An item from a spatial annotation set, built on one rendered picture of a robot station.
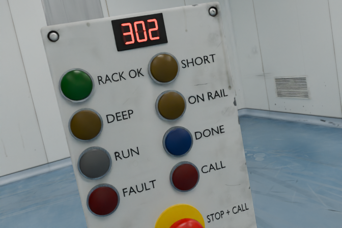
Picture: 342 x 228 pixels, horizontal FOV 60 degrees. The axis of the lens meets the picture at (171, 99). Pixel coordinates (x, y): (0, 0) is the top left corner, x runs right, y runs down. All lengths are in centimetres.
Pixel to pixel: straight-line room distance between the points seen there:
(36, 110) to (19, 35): 94
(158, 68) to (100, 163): 10
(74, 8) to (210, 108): 18
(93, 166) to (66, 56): 10
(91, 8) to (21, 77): 377
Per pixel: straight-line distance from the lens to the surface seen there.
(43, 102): 408
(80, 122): 27
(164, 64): 27
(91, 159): 27
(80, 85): 27
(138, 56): 28
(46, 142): 414
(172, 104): 28
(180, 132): 28
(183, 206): 31
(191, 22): 29
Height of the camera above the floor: 105
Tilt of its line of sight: 7 degrees down
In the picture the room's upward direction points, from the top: 11 degrees counter-clockwise
